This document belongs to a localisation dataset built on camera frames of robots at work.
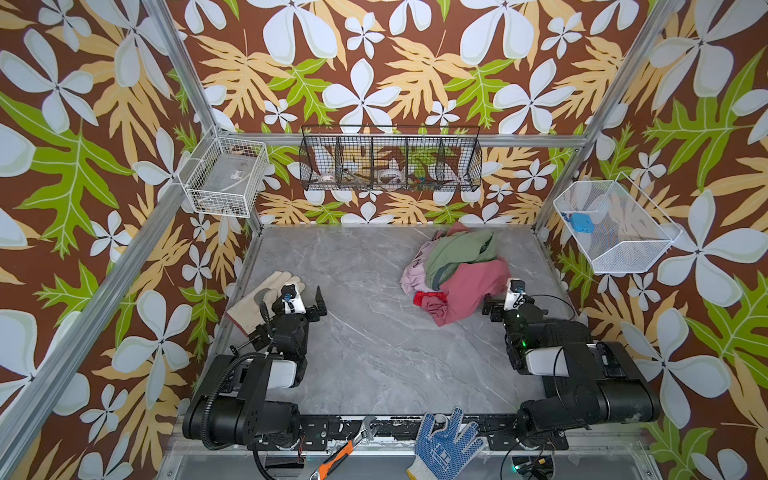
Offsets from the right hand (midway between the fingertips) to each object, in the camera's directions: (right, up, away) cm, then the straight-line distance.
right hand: (500, 290), depth 91 cm
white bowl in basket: (-34, +36, +8) cm, 50 cm away
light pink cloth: (-26, +3, +7) cm, 27 cm away
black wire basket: (-34, +43, +6) cm, 55 cm away
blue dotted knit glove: (-21, -37, -20) cm, 47 cm away
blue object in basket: (+22, +20, -5) cm, 30 cm away
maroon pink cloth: (-12, +2, -4) cm, 12 cm away
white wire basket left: (-83, +34, -5) cm, 90 cm away
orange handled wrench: (-47, -38, -20) cm, 64 cm away
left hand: (-61, +2, -5) cm, 61 cm away
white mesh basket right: (+29, +18, -10) cm, 36 cm away
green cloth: (-16, +11, +2) cm, 20 cm away
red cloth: (-24, -3, +7) cm, 25 cm away
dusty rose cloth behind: (-7, +22, +25) cm, 34 cm away
